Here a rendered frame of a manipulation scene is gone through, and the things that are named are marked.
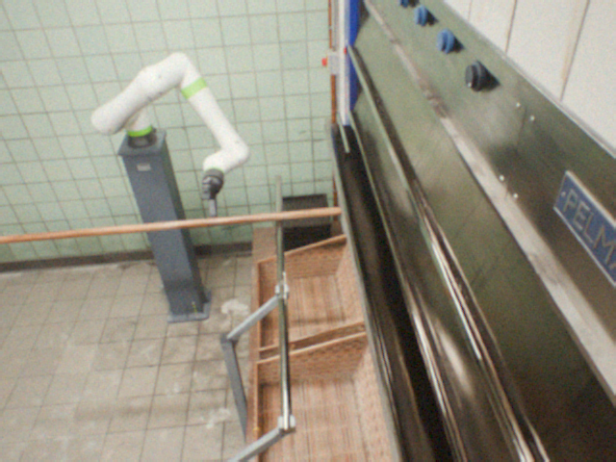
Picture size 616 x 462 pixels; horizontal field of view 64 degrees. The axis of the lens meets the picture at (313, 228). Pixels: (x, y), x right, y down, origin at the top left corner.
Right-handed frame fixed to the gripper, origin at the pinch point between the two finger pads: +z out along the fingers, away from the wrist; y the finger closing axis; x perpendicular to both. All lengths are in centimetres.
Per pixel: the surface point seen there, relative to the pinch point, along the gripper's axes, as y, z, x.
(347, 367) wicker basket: 53, 42, -52
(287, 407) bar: 0, 91, -29
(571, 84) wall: -96, 116, -64
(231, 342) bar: 23, 48, -9
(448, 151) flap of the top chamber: -67, 79, -66
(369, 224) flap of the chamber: -24, 46, -57
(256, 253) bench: 60, -42, -12
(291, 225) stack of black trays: 36, -32, -32
